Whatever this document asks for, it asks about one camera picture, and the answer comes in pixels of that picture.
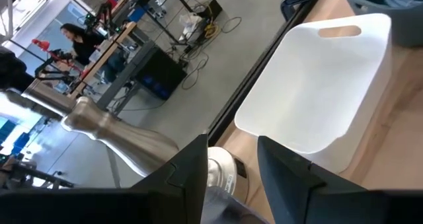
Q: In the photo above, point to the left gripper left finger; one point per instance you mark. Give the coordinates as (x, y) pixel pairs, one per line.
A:
(185, 184)

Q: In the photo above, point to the white plastic bag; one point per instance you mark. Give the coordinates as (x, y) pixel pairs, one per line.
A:
(190, 24)

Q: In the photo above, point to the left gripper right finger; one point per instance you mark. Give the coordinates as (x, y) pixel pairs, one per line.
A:
(291, 184)

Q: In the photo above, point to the wooden background desk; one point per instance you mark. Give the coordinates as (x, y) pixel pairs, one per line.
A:
(109, 49)

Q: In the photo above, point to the black computer case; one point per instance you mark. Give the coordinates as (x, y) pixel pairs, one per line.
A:
(158, 75)

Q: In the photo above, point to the dark teal storage bin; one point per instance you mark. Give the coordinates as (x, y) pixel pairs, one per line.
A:
(406, 25)

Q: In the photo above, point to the red desk lamp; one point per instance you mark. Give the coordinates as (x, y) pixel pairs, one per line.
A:
(41, 44)

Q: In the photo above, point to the white storage bin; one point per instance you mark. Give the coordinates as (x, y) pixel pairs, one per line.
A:
(314, 92)

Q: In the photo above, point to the black floor box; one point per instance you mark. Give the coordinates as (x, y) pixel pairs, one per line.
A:
(211, 7)

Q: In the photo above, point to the black background robot arm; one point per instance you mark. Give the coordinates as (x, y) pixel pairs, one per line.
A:
(49, 70)

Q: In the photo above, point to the white shade silver table lamp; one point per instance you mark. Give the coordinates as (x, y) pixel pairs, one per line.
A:
(132, 141)

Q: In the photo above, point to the person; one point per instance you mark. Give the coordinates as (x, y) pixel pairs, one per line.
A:
(82, 45)

